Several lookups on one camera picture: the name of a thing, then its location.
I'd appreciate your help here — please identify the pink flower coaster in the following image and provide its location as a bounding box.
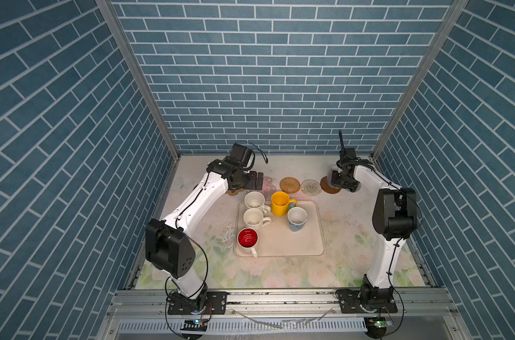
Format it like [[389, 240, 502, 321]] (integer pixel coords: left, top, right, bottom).
[[261, 177, 277, 196]]

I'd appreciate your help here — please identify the brown wooden round coaster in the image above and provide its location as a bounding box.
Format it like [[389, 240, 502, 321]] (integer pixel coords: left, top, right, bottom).
[[320, 177, 341, 194]]

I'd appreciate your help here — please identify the brown paw shaped coaster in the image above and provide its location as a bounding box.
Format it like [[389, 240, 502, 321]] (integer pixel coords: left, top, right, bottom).
[[226, 189, 245, 196]]

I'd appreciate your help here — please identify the yellow mug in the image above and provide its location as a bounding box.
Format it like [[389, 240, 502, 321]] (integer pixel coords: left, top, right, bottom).
[[271, 191, 297, 217]]

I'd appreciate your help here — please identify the light blue mug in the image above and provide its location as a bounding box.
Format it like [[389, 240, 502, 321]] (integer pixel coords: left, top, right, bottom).
[[287, 207, 308, 232]]

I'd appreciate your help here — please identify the red inside white mug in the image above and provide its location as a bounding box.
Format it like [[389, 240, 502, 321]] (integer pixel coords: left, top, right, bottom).
[[237, 228, 259, 258]]

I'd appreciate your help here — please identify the beige serving tray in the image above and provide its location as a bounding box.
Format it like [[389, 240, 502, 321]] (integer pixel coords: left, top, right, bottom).
[[257, 200, 325, 257]]

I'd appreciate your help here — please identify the purple handle white mug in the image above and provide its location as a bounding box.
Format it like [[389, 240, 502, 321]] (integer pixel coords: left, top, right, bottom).
[[327, 169, 341, 188]]

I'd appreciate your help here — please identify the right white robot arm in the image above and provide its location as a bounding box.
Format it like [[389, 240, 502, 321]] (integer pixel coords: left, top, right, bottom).
[[331, 147, 419, 314]]

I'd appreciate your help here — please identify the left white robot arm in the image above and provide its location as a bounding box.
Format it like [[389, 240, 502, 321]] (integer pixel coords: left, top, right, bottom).
[[145, 142, 268, 301]]

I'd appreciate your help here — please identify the white mug top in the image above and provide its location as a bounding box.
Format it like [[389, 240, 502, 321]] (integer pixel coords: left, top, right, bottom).
[[244, 191, 271, 215]]

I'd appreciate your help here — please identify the white mug middle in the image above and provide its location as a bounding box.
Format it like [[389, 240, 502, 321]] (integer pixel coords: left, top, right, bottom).
[[243, 208, 272, 230]]

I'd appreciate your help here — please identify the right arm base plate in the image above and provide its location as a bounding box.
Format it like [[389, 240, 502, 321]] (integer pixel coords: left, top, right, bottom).
[[335, 288, 398, 314]]

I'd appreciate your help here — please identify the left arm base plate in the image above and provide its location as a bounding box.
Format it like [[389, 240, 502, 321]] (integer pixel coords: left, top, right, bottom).
[[167, 290, 228, 315]]

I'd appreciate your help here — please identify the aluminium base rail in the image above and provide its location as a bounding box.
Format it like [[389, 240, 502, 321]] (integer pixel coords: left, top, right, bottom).
[[107, 288, 457, 320]]

